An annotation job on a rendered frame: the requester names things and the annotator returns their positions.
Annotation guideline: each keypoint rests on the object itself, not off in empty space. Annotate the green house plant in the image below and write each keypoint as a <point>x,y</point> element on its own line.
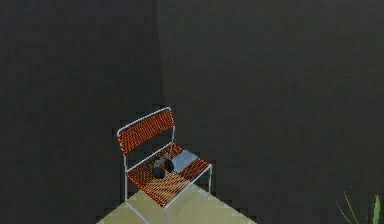
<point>376,210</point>

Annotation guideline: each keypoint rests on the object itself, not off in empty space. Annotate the grey flat tablet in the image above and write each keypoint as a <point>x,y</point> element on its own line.
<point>183,160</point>

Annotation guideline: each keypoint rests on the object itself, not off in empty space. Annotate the red woven metal-frame chair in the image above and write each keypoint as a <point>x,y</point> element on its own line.
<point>145,129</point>

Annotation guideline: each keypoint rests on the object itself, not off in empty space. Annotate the black earphone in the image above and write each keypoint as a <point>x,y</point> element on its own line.
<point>162,168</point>

